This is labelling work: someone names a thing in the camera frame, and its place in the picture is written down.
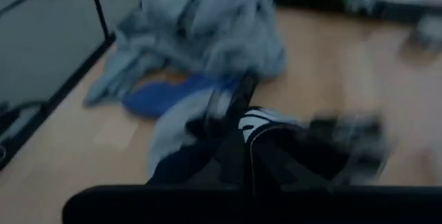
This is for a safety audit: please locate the light grey garment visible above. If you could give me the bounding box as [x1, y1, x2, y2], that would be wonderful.
[148, 88, 238, 175]

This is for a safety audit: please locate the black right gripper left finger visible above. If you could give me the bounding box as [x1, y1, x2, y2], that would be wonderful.
[148, 113, 245, 187]

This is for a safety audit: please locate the light blue garment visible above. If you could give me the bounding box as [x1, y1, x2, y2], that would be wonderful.
[84, 0, 287, 107]

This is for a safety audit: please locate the blue garment with orange print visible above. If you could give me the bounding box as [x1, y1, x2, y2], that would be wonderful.
[122, 71, 241, 118]

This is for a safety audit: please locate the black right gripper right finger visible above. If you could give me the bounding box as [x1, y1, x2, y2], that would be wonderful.
[244, 123, 349, 192]

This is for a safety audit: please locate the dark grey garment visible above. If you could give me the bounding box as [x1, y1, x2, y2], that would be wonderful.
[309, 112, 390, 185]

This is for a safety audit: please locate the black garment with white stripes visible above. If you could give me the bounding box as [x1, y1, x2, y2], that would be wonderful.
[184, 71, 301, 144]

